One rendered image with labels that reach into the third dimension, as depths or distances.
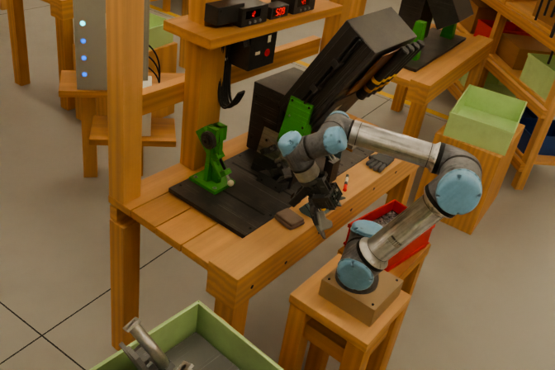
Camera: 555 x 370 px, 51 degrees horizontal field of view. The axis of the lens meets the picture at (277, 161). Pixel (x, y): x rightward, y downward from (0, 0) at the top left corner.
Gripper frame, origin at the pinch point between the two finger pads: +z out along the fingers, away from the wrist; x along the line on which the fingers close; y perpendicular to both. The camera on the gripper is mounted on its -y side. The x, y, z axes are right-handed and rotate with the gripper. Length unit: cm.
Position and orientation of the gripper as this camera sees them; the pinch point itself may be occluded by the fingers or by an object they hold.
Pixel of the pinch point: (331, 222)
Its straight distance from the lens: 188.7
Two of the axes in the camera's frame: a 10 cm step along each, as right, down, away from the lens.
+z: 4.6, 7.6, 4.6
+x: 4.1, -6.4, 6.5
